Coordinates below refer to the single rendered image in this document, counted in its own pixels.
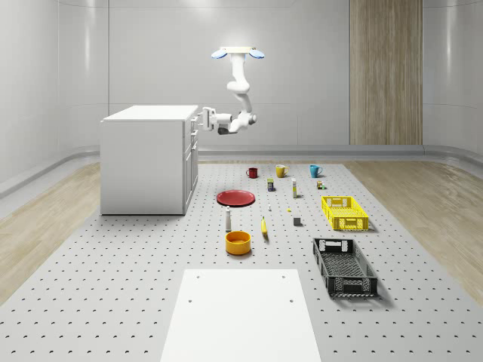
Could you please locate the white drawer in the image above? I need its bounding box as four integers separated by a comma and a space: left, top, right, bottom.
183, 112, 200, 134

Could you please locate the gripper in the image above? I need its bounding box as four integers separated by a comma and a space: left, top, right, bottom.
197, 106, 218, 132

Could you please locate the white board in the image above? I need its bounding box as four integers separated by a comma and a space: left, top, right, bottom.
159, 268, 323, 362

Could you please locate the red plate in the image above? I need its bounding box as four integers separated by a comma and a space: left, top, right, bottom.
216, 189, 257, 208

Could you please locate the white cabinet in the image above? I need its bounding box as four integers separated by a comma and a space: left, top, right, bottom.
100, 105, 200, 216

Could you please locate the yellow basket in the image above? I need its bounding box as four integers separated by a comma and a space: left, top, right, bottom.
321, 195, 370, 232

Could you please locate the yellow bowl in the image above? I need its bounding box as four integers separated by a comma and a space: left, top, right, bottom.
225, 230, 252, 257

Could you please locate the dark grey basket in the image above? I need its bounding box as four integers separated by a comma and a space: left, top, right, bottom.
312, 238, 379, 299

